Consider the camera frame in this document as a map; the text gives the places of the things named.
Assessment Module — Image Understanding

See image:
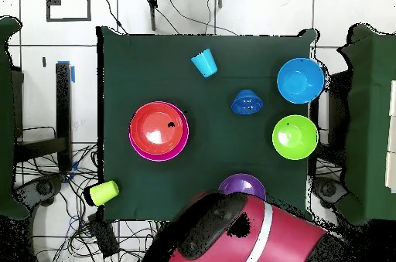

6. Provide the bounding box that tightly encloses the large orange bowl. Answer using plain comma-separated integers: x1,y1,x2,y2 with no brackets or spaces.
129,102,185,155

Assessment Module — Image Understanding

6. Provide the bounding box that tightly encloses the purple bowl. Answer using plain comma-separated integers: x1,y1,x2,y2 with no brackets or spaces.
217,172,267,202

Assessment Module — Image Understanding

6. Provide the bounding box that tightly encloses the pink bowl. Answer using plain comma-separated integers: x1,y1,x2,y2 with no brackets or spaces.
128,100,190,162

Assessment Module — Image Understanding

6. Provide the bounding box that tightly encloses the small dark blue bowl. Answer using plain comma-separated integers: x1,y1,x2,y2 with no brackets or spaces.
230,89,265,116

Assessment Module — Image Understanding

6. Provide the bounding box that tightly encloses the dark green table cloth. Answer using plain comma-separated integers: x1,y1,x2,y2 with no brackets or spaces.
96,26,319,223

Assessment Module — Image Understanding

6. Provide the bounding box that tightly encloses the light blue cup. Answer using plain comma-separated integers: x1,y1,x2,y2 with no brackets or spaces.
190,47,218,79

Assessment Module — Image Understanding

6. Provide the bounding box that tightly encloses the lime green bowl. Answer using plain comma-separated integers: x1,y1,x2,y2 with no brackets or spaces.
271,114,319,161

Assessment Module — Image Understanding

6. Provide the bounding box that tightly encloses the light blue bowl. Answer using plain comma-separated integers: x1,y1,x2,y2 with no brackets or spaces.
276,57,326,104

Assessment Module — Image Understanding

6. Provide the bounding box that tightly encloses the lime green cup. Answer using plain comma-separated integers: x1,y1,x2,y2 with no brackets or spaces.
88,180,121,207

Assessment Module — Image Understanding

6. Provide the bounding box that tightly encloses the black tripod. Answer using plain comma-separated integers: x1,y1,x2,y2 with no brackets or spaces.
138,0,224,32

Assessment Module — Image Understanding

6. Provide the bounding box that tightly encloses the black grey floor device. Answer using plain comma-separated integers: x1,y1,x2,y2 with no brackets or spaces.
312,176,349,209
13,175,64,210

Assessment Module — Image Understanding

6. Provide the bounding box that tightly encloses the black power strip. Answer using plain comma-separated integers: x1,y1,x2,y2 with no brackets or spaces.
87,213,121,258

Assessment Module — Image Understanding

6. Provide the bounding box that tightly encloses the green cloth side table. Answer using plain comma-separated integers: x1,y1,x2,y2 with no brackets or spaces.
333,23,396,226
0,15,30,221

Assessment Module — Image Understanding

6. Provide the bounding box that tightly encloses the tangle of cables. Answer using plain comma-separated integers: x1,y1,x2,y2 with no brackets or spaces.
15,144,162,262

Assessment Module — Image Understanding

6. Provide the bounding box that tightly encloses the black metal frame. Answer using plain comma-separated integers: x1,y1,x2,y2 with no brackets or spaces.
13,61,75,173

